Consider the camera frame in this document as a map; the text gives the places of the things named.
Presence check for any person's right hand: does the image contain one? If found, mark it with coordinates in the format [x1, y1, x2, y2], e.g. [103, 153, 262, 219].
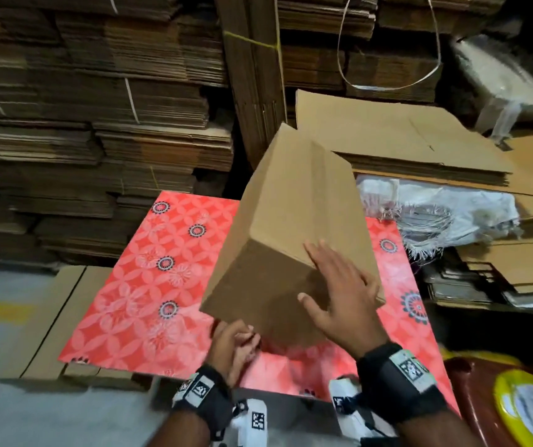
[296, 240, 391, 361]

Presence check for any person's left hand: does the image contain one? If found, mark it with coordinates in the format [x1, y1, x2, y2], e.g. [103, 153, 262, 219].
[203, 319, 262, 387]

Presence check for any low pile of cardboard sheets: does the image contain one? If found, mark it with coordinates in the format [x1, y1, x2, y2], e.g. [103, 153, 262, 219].
[425, 239, 533, 311]

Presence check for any yellow-tied cardboard bundle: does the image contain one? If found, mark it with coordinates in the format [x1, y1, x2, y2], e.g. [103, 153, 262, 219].
[212, 0, 288, 171]

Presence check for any wall of cardboard stacks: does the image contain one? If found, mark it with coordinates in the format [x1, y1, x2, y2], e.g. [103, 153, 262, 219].
[0, 0, 510, 271]

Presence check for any person's right forearm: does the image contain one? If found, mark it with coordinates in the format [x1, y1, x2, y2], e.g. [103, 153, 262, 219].
[392, 409, 482, 447]

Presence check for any person's left forearm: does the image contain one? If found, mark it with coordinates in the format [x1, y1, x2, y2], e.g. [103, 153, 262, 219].
[145, 409, 214, 447]

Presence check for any red patterned table cloth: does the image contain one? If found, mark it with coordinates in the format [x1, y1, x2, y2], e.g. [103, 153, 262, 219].
[58, 191, 460, 413]

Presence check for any white woven sack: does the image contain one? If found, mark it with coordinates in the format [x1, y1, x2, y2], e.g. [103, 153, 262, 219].
[355, 174, 521, 263]

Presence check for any yellow round disc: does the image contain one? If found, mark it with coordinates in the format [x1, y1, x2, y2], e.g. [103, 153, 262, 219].
[493, 368, 533, 447]

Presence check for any white plastic sack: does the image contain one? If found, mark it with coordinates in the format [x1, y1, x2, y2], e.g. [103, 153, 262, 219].
[453, 32, 533, 140]

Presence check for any black left wrist strap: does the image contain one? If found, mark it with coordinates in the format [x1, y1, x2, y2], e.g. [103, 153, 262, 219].
[173, 364, 235, 441]

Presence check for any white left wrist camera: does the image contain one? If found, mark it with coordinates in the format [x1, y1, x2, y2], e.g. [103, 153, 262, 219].
[232, 397, 270, 447]

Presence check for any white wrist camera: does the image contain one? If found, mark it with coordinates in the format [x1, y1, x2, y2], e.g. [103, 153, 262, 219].
[232, 397, 270, 447]
[329, 375, 398, 440]

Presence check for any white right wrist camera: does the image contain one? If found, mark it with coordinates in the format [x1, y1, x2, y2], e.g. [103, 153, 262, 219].
[329, 375, 398, 440]

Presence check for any white plastic strap loop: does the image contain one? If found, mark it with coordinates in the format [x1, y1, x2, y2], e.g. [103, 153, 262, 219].
[336, 0, 443, 93]

